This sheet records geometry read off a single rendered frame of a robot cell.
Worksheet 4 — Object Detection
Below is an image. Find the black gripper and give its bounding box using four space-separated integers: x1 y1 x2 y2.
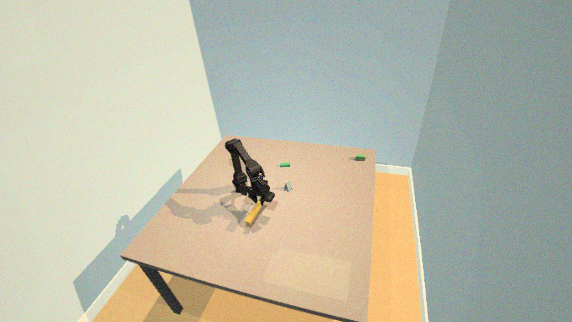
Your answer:
241 186 275 205

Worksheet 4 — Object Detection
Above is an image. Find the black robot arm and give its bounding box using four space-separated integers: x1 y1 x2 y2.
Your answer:
224 138 270 195

